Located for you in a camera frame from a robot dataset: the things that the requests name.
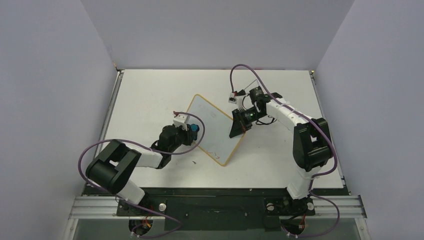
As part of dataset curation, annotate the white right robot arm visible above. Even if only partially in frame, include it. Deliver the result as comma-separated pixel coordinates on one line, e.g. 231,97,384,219
228,86,334,214

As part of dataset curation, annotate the aluminium front rail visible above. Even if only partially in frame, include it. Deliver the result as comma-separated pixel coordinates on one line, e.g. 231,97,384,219
69,195,367,220

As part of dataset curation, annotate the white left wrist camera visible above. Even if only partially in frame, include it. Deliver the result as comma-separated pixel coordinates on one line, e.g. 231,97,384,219
173,111,188,131

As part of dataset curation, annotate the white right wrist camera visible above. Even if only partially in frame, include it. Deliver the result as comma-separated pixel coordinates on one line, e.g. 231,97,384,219
228,90,246,106

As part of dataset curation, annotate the yellow framed whiteboard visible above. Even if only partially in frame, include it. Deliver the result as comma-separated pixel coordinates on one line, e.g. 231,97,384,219
187,94,245,167

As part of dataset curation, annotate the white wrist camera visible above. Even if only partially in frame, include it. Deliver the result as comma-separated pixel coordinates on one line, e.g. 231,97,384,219
228,90,246,106
173,111,188,131

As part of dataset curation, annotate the blue whiteboard eraser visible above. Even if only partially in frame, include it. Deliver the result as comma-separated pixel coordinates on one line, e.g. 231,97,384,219
189,123,200,132

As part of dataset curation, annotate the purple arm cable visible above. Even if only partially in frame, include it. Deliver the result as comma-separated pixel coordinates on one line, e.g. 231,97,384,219
229,63,341,239
77,111,206,239

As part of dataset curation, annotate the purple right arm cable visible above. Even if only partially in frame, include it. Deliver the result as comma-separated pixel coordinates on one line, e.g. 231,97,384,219
229,63,341,239

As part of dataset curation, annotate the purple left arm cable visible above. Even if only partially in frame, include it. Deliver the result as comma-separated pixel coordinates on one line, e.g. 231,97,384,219
77,111,206,239

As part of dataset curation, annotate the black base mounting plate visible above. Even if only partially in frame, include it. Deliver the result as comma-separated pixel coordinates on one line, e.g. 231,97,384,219
115,187,349,232

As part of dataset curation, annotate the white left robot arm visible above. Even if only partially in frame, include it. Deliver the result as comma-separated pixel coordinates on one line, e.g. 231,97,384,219
85,124,200,215

